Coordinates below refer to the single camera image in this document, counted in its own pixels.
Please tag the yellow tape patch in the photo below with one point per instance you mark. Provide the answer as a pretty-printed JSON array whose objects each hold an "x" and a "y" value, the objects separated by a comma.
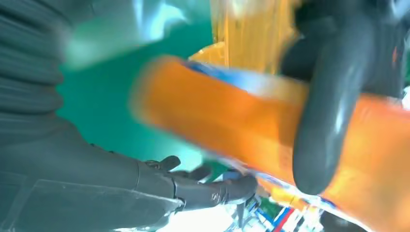
[{"x": 253, "y": 32}]

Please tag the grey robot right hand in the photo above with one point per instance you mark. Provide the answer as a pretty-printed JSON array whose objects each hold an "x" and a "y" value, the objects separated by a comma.
[{"x": 80, "y": 192}]

